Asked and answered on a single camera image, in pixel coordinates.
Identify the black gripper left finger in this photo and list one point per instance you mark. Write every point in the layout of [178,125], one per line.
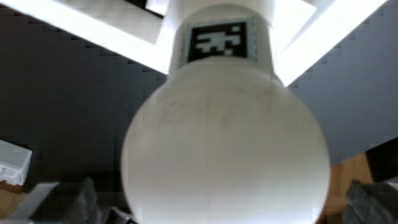
[61,203]

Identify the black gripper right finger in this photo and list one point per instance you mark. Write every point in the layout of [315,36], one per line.
[372,204]

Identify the white lamp bulb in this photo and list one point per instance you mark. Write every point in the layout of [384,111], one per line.
[224,159]

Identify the white U-shaped border fence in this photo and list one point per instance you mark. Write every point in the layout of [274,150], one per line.
[335,20]

